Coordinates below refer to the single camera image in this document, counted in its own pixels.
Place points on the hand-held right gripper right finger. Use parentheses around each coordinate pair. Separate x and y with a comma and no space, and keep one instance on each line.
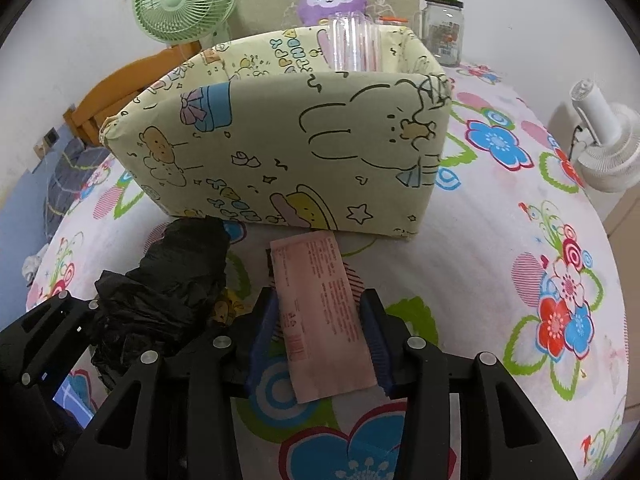
(379,347)

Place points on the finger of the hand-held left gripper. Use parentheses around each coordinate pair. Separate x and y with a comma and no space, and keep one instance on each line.
(60,310)

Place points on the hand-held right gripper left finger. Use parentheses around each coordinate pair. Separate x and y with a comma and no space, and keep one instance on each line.
(262,340)

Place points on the pink packet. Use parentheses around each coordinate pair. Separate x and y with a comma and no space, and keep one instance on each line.
(325,320)

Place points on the black plastic bag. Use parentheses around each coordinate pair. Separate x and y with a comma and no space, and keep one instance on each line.
(165,280)

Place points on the yellow cartoon storage box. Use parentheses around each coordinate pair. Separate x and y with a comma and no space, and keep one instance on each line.
(280,150)

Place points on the clear plastic container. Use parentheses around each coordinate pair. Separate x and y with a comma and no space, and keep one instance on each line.
(350,40)

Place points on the white crumpled cloth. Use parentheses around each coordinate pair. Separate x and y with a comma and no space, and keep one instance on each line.
(32,267)

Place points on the blue bed sheet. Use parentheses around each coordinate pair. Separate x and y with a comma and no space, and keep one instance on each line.
(22,210)

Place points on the grey plaid pillow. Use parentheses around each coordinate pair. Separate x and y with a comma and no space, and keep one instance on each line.
(75,175)

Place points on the wooden bed headboard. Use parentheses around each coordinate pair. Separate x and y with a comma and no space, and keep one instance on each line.
(115,90)

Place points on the white fan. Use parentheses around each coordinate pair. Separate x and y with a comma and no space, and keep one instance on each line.
(605,150)

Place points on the glass jar with green lid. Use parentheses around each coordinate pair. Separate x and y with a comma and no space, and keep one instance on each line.
(445,30)

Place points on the cotton swab box orange lid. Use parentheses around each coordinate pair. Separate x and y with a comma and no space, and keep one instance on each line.
(392,21)

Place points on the green desk fan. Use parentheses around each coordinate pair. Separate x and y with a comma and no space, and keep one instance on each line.
(180,0)

